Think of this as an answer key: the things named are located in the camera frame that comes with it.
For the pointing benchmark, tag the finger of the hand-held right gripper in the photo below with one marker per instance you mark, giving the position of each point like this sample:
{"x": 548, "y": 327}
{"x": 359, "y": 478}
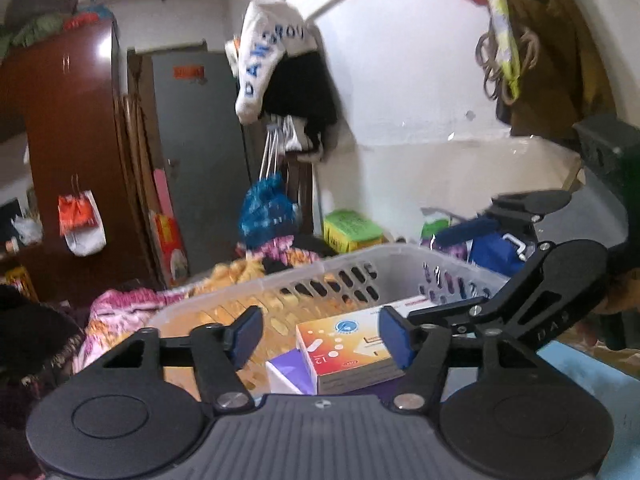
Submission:
{"x": 465, "y": 232}
{"x": 565, "y": 270}

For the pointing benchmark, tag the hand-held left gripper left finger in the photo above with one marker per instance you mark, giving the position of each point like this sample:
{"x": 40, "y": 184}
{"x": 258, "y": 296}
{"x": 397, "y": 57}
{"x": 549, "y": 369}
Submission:
{"x": 247, "y": 332}

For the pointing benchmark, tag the green white plastic bag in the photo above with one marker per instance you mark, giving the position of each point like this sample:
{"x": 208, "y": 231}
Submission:
{"x": 435, "y": 225}

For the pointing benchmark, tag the white plastic basket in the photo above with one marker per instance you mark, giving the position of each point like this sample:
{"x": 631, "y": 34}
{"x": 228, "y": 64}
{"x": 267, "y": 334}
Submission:
{"x": 350, "y": 265}

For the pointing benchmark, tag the white lettered sweatshirt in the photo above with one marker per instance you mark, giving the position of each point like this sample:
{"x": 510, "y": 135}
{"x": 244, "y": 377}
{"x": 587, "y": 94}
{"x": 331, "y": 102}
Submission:
{"x": 260, "y": 60}

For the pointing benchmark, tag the white orange medicine box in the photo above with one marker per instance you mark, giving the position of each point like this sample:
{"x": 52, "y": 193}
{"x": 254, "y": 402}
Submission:
{"x": 345, "y": 345}

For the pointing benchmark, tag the red yellow carton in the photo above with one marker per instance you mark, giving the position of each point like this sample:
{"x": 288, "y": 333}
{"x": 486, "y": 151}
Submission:
{"x": 170, "y": 250}

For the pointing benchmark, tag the grey door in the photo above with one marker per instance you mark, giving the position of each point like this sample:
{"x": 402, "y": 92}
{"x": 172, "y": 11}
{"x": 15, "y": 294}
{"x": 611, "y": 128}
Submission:
{"x": 200, "y": 160}

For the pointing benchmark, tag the pink board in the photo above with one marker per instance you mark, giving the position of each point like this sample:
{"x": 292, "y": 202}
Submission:
{"x": 162, "y": 192}

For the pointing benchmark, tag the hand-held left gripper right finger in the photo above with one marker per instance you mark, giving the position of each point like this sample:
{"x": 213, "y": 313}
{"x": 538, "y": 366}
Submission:
{"x": 395, "y": 335}

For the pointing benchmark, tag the black hanging garment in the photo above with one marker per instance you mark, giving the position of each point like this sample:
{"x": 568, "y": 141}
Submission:
{"x": 300, "y": 90}

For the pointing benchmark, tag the purple tissue pack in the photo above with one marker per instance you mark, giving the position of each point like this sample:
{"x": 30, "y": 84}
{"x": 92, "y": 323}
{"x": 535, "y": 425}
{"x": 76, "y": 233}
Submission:
{"x": 290, "y": 370}

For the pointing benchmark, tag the green cloth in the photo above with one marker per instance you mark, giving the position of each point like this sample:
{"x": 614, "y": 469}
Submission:
{"x": 35, "y": 32}

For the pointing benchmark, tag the red white plastic bag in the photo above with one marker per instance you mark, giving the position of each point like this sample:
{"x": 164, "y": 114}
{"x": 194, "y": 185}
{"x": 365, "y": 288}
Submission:
{"x": 82, "y": 230}

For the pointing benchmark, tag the blue tote bag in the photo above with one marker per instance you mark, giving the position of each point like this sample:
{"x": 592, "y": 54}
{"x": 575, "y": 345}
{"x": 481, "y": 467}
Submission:
{"x": 487, "y": 255}

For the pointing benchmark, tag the wooden boards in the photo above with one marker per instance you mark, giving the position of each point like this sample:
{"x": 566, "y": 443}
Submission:
{"x": 137, "y": 160}

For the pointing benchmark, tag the metal crutch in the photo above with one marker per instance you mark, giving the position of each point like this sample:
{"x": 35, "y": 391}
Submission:
{"x": 275, "y": 150}

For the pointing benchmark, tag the olive hanging bag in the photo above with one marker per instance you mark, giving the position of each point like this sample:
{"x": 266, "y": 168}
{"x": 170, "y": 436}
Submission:
{"x": 560, "y": 85}

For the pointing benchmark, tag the yellow patterned bag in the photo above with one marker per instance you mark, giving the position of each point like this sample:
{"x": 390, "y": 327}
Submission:
{"x": 500, "y": 35}

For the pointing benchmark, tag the green yellow box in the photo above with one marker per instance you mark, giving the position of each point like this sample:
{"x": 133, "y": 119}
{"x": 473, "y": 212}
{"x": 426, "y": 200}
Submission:
{"x": 350, "y": 227}

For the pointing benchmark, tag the black clothing pile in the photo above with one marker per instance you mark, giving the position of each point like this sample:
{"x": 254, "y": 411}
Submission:
{"x": 30, "y": 340}

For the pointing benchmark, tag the brown wooden wardrobe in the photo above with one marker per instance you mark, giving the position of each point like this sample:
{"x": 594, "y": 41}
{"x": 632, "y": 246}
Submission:
{"x": 75, "y": 135}

